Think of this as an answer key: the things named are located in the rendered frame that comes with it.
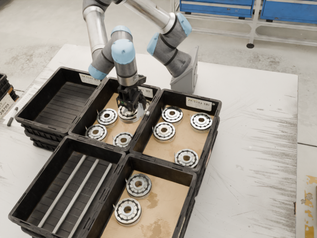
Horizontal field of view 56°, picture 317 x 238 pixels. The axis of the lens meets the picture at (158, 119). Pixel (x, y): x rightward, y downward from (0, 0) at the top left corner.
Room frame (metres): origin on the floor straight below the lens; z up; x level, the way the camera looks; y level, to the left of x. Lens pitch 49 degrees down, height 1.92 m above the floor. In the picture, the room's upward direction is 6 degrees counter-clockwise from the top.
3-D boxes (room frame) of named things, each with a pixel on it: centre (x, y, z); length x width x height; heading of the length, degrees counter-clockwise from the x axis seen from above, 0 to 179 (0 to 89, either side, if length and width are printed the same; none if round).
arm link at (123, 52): (0.82, 0.09, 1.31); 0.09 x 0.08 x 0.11; 4
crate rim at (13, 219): (0.59, 0.36, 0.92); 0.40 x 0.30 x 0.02; 154
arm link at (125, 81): (0.81, 0.09, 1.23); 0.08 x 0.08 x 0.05
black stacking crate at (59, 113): (1.08, 0.46, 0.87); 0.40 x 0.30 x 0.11; 154
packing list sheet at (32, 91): (1.27, 0.74, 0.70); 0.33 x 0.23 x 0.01; 158
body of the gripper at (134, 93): (0.81, 0.10, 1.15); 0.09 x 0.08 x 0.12; 151
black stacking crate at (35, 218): (0.59, 0.36, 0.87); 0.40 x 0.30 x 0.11; 154
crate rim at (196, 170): (0.81, -0.08, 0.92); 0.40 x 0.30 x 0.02; 154
